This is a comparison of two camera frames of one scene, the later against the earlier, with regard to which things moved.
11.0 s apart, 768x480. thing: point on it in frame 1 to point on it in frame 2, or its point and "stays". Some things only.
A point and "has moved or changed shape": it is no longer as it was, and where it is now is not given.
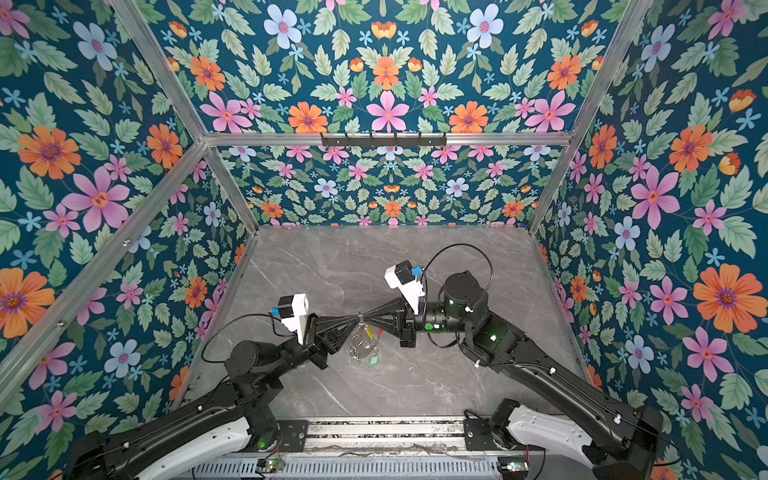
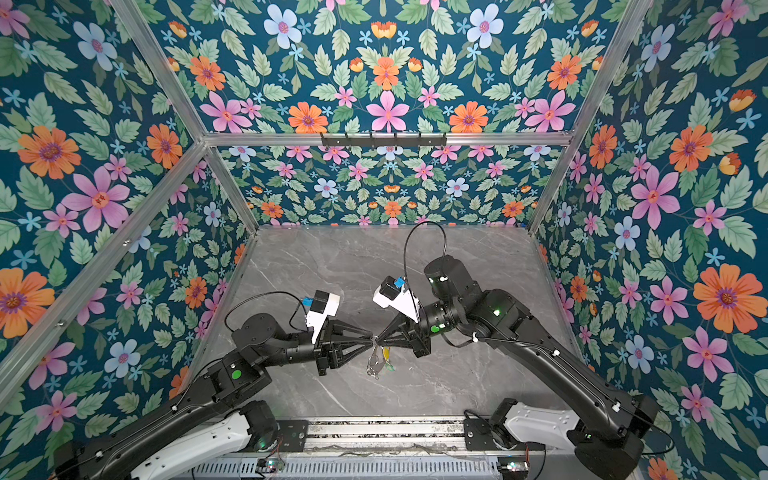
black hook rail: x=371 y=141 stays
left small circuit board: x=267 y=465 stays
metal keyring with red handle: x=380 y=331 has moved or changed shape
